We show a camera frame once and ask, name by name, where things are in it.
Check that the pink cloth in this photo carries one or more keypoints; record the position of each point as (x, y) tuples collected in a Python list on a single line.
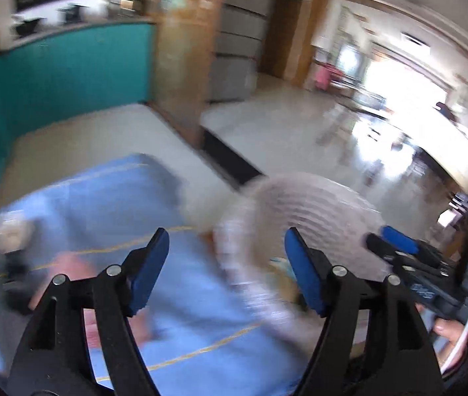
[(322, 76)]

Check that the pink plastic bag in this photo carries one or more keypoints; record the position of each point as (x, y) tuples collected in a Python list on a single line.
[(73, 268)]

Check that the brown wooden door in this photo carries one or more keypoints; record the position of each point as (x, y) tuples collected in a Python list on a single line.
[(287, 37)]

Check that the long beige counter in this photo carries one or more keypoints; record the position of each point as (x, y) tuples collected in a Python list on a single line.
[(444, 144)]

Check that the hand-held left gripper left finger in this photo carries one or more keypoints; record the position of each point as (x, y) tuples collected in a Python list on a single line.
[(151, 272)]

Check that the person's right hand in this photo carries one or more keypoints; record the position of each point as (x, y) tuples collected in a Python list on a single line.
[(450, 332)]

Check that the blue tablecloth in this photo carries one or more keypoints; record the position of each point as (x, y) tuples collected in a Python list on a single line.
[(135, 202)]

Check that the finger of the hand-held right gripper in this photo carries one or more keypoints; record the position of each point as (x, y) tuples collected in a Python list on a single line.
[(386, 251), (399, 239)]

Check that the white plastic basket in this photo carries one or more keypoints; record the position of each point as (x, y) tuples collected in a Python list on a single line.
[(320, 206)]

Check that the wooden pillar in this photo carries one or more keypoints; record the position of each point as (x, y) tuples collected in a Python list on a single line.
[(184, 49)]

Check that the white and red plastic bag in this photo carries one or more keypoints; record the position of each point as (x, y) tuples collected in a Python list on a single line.
[(7, 231)]

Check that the teal cabinet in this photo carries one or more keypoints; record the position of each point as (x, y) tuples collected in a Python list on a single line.
[(73, 70)]

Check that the grey drawer cabinet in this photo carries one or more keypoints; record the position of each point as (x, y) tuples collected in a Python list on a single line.
[(238, 41)]

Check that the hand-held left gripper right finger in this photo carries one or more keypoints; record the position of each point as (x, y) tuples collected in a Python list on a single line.
[(304, 274)]

